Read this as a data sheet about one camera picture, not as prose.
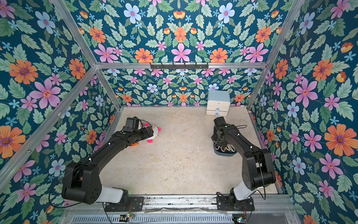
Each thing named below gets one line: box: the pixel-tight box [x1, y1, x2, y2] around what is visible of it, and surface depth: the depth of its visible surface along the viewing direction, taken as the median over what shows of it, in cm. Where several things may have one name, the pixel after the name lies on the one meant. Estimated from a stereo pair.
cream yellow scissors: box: [214, 143, 236, 153], surface depth 92 cm
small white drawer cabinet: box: [206, 90, 231, 117], surface depth 110 cm
